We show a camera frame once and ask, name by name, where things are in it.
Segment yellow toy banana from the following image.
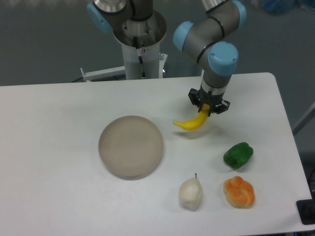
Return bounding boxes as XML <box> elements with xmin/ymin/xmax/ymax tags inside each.
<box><xmin>173</xmin><ymin>104</ymin><xmax>210</xmax><ymax>131</ymax></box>

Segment orange toy bread roll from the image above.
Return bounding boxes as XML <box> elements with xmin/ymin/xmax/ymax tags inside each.
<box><xmin>223</xmin><ymin>176</ymin><xmax>255</xmax><ymax>208</ymax></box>

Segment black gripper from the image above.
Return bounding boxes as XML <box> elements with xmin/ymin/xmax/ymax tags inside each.
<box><xmin>188</xmin><ymin>87</ymin><xmax>230</xmax><ymax>116</ymax></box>

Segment blue plastic bag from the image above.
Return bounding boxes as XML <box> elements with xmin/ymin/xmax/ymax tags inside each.
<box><xmin>259</xmin><ymin>0</ymin><xmax>295</xmax><ymax>15</ymax></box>

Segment white toy pear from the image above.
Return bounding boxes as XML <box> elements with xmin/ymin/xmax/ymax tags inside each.
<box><xmin>178</xmin><ymin>174</ymin><xmax>203</xmax><ymax>211</ymax></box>

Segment beige round plate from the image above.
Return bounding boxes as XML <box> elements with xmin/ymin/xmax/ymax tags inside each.
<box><xmin>98</xmin><ymin>116</ymin><xmax>164</xmax><ymax>178</ymax></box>

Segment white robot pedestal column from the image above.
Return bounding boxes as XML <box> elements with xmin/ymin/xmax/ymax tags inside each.
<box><xmin>114</xmin><ymin>10</ymin><xmax>167</xmax><ymax>80</ymax></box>

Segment green toy bell pepper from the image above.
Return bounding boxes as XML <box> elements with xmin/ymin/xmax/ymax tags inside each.
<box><xmin>223</xmin><ymin>142</ymin><xmax>254</xmax><ymax>169</ymax></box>

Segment grey metal table leg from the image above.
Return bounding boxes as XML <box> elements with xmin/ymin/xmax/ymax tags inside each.
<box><xmin>291</xmin><ymin>102</ymin><xmax>315</xmax><ymax>136</ymax></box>

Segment white left metal bracket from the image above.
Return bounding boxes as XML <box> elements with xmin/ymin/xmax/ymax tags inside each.
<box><xmin>80</xmin><ymin>66</ymin><xmax>126</xmax><ymax>82</ymax></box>

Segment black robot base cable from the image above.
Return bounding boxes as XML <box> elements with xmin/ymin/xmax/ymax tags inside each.
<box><xmin>133</xmin><ymin>36</ymin><xmax>146</xmax><ymax>79</ymax></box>

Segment black device at table edge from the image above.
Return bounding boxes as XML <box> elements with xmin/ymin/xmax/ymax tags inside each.
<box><xmin>296</xmin><ymin>199</ymin><xmax>315</xmax><ymax>225</ymax></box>

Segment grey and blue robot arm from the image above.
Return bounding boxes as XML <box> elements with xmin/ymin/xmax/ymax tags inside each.
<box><xmin>87</xmin><ymin>0</ymin><xmax>247</xmax><ymax>114</ymax></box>

